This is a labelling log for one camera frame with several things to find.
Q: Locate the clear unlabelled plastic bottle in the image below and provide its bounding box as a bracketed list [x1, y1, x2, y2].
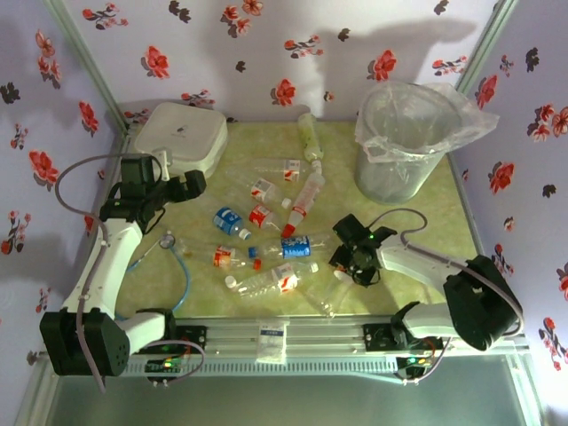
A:
[305, 268, 356, 319]

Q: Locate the long clear bottle blue label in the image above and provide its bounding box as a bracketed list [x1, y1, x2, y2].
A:
[247, 233, 333, 262]

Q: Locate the clear bottle red white label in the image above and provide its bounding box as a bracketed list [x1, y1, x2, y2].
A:
[230, 260, 320, 299]
[225, 157, 312, 182]

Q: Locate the crushed bottle red label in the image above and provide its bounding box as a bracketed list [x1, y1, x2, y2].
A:
[247, 203, 284, 231]

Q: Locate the white bottle with red cap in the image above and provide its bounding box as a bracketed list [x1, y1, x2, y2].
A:
[280, 172, 328, 240]

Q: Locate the clear bottle red cola label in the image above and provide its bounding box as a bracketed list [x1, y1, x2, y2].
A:
[175, 239, 264, 272]

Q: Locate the clear plastic bin liner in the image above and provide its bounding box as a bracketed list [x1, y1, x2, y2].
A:
[354, 81, 501, 163]

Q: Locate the short bottle blue label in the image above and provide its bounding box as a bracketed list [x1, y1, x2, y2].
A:
[212, 206, 253, 241]

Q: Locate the white plastic lidded box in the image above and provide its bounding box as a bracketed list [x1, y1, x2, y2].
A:
[132, 101, 230, 181]

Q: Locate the small bottle red white label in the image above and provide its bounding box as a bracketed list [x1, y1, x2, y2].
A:
[249, 177, 293, 209]

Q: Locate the right circuit board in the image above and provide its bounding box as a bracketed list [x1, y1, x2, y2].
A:
[396, 352, 434, 373]

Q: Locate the circuit board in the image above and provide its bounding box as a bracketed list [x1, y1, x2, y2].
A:
[145, 354, 185, 375]
[396, 352, 434, 373]

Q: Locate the small labelled plastic bag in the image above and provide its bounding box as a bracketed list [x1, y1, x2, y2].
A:
[256, 322, 288, 365]

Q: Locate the pale green plastic bottle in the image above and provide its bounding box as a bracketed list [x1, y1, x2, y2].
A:
[297, 113, 326, 174]

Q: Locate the left circuit board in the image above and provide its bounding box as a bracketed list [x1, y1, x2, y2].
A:
[145, 354, 185, 375]

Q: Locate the grey right arm cable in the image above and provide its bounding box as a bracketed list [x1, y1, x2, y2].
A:
[375, 208, 525, 336]

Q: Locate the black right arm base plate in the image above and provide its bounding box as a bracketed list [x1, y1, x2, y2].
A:
[362, 322, 400, 354]

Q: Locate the aluminium mounting rail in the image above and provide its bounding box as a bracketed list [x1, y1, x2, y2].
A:
[113, 316, 529, 356]

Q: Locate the blue hose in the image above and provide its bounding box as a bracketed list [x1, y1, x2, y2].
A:
[126, 229, 193, 314]

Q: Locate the grey slotted cable duct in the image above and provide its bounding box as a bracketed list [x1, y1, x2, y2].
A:
[123, 354, 400, 378]

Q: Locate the grey right base cable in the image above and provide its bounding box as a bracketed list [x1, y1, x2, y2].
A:
[397, 336, 454, 386]

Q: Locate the grey base cable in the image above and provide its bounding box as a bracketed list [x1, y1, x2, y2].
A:
[148, 339, 208, 390]
[397, 336, 454, 386]

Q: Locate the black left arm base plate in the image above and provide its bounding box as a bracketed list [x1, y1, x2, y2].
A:
[174, 325, 209, 355]

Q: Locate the aluminium frame post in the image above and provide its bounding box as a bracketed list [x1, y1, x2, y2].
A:
[43, 0, 132, 134]
[454, 0, 520, 92]

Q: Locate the grey left base cable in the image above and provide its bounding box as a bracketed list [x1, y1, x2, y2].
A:
[148, 339, 208, 390]

